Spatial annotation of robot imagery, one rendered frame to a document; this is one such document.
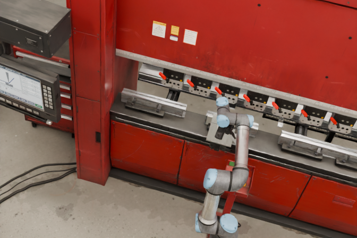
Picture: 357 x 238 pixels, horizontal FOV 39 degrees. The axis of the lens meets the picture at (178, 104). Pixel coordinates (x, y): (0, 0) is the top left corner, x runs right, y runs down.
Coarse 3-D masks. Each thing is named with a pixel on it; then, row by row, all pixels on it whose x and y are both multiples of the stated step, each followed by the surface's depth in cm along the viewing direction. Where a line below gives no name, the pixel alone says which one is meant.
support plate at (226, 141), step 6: (216, 114) 370; (216, 120) 366; (210, 126) 361; (216, 126) 362; (234, 126) 364; (210, 132) 358; (210, 138) 354; (222, 138) 355; (228, 138) 356; (222, 144) 352; (228, 144) 352
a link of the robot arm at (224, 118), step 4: (220, 108) 305; (224, 108) 304; (220, 112) 302; (224, 112) 302; (228, 112) 303; (220, 116) 299; (224, 116) 299; (228, 116) 300; (232, 116) 300; (220, 120) 298; (224, 120) 298; (228, 120) 299; (232, 120) 300; (220, 124) 300; (224, 124) 300; (228, 124) 300; (232, 124) 303
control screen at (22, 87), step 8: (0, 72) 304; (8, 72) 301; (16, 72) 298; (0, 80) 310; (8, 80) 306; (16, 80) 303; (24, 80) 300; (32, 80) 297; (0, 88) 315; (8, 88) 312; (16, 88) 308; (24, 88) 305; (32, 88) 302; (40, 88) 299; (16, 96) 314; (24, 96) 311; (32, 96) 308; (40, 96) 304; (32, 104) 313; (40, 104) 310
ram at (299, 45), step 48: (144, 0) 312; (192, 0) 303; (240, 0) 295; (288, 0) 286; (144, 48) 340; (192, 48) 329; (240, 48) 319; (288, 48) 310; (336, 48) 301; (336, 96) 326
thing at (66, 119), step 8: (16, 48) 395; (64, 48) 403; (16, 56) 402; (24, 56) 397; (32, 56) 395; (40, 56) 395; (56, 56) 396; (64, 56) 397; (56, 64) 394; (64, 64) 393; (64, 88) 412; (64, 96) 419; (64, 104) 429; (72, 104) 426; (64, 112) 437; (72, 112) 434; (32, 120) 457; (64, 120) 445; (72, 120) 439; (56, 128) 455; (64, 128) 453; (72, 128) 450; (72, 136) 461
